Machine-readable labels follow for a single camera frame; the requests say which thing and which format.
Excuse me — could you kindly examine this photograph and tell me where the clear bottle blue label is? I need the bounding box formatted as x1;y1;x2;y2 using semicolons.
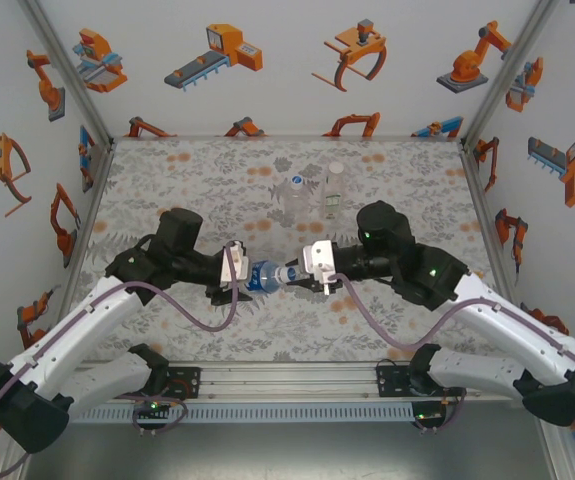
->
245;258;288;294

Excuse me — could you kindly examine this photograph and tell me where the clear unlabelled plastic bottle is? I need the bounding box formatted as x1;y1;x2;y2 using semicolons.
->
280;174;313;227

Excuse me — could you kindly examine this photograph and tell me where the clear bottle green label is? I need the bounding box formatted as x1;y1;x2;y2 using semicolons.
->
320;160;346;221

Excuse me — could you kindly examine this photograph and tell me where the floral tablecloth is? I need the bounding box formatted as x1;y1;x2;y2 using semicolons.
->
64;137;516;365

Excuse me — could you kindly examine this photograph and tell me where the green-lit controller board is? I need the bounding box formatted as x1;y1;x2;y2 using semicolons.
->
413;405;449;427
133;399;174;420

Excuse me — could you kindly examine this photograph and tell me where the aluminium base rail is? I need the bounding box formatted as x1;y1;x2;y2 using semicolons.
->
69;360;473;402

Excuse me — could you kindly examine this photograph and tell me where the aluminium side rail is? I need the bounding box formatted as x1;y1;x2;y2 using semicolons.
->
59;141;117;316
459;141;511;296

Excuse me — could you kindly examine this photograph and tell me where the perforated grey cable tray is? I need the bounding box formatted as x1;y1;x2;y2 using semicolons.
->
66;401;416;425

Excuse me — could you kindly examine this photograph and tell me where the thin purple cable loop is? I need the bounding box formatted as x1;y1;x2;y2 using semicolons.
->
413;387;468;437
116;392;192;440

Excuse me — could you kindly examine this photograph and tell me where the aluminium frame post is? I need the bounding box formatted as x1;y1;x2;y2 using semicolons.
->
459;0;563;151
546;424;575;480
16;0;117;151
0;452;31;480

